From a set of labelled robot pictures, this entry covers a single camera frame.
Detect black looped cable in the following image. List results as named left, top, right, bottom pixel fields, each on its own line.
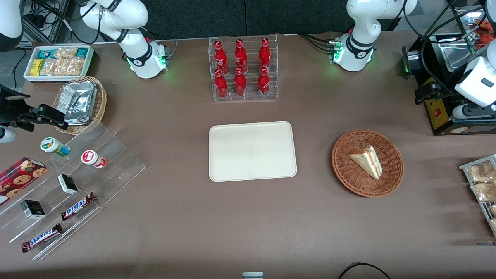
left=337, top=263, right=392, bottom=279

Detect brown wicker basket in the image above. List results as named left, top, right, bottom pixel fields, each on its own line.
left=331, top=129, right=404, bottom=198

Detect black right base cables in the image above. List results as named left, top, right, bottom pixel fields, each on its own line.
left=145, top=26, right=177, bottom=52

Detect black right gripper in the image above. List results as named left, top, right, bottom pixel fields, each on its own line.
left=0, top=85, right=69, bottom=132

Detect snickers bar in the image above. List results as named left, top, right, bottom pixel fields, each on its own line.
left=21, top=224, right=63, bottom=253
left=60, top=192, right=97, bottom=221

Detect red lid cup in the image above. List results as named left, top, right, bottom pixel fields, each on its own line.
left=81, top=150, right=107, bottom=169

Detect clear acrylic bottle rack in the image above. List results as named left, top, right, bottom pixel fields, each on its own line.
left=208, top=34, right=279, bottom=102

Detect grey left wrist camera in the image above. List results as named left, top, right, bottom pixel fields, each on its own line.
left=452, top=103, right=496, bottom=119

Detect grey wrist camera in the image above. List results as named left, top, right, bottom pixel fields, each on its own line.
left=452, top=103, right=496, bottom=119
left=0, top=127, right=18, bottom=144

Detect white rectangular snack bin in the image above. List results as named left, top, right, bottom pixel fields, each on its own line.
left=23, top=45, right=95, bottom=83

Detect clear nut snack bag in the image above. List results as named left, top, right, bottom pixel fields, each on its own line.
left=40, top=58, right=65, bottom=76
left=54, top=47, right=78, bottom=60
left=63, top=57, right=85, bottom=76

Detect steel warmer pan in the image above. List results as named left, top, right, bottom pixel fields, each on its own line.
left=442, top=42, right=476, bottom=71

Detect green lid cup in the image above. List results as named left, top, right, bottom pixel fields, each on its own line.
left=40, top=137, right=71, bottom=157

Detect black base cables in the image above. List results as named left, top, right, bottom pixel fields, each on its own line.
left=298, top=33, right=334, bottom=54
left=145, top=26, right=177, bottom=52

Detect red grilled sausage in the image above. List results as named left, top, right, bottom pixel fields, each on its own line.
left=476, top=17, right=496, bottom=48

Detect silver foil pack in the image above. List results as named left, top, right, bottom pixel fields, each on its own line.
left=63, top=95, right=96, bottom=126
left=61, top=81, right=98, bottom=102

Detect light wicker basket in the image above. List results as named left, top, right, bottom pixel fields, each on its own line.
left=52, top=76, right=107, bottom=135

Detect triangular sandwich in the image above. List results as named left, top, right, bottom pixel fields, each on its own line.
left=348, top=146, right=383, bottom=181

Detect red cookie box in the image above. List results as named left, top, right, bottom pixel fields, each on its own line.
left=0, top=157, right=48, bottom=206

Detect red cola bottle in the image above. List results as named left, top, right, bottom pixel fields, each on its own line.
left=234, top=68, right=247, bottom=97
left=214, top=69, right=228, bottom=98
left=234, top=39, right=248, bottom=73
left=214, top=40, right=229, bottom=75
left=259, top=38, right=271, bottom=72
left=258, top=68, right=270, bottom=98

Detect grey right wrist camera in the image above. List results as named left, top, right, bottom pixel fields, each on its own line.
left=0, top=127, right=18, bottom=144

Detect clear acrylic stepped display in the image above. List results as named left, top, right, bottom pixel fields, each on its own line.
left=0, top=122, right=147, bottom=261

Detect small black box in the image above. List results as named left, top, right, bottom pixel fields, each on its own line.
left=57, top=174, right=79, bottom=195
left=20, top=200, right=46, bottom=220

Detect black left base cables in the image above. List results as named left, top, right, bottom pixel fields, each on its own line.
left=298, top=33, right=334, bottom=54

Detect black food warmer machine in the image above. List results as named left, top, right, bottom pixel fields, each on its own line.
left=420, top=6, right=496, bottom=136

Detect aluminium frame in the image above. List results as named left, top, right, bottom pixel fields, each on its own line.
left=22, top=0, right=71, bottom=44

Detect cream plastic tray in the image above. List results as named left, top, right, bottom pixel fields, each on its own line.
left=209, top=121, right=298, bottom=183

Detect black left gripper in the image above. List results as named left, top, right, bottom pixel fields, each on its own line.
left=414, top=82, right=465, bottom=106

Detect tray of packaged snacks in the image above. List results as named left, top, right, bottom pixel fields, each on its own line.
left=459, top=154, right=496, bottom=237

